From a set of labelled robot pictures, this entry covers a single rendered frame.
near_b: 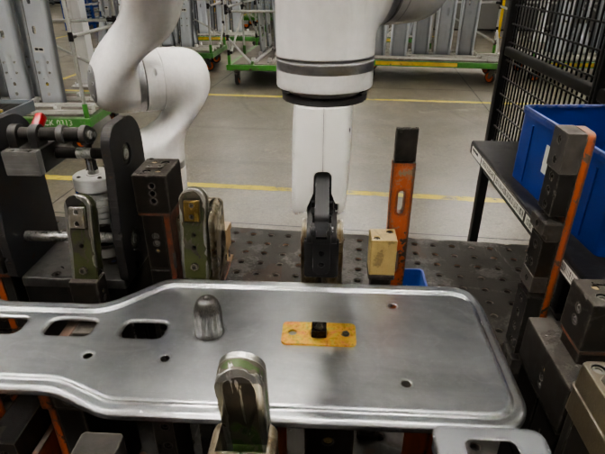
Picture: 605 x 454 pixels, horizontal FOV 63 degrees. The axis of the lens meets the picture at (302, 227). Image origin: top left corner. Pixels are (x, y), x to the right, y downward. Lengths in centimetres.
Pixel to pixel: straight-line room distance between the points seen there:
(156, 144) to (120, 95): 12
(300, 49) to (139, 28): 56
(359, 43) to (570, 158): 35
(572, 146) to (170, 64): 71
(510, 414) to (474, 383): 4
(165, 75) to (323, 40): 65
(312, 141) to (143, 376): 30
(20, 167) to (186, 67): 42
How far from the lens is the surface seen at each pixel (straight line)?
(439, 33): 760
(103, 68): 101
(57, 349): 62
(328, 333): 58
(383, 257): 65
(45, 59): 502
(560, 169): 68
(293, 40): 42
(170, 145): 106
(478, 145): 116
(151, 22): 92
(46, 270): 85
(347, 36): 41
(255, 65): 672
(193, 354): 57
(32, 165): 75
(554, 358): 61
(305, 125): 42
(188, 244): 70
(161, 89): 103
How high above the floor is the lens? 137
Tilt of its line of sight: 27 degrees down
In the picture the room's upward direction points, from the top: straight up
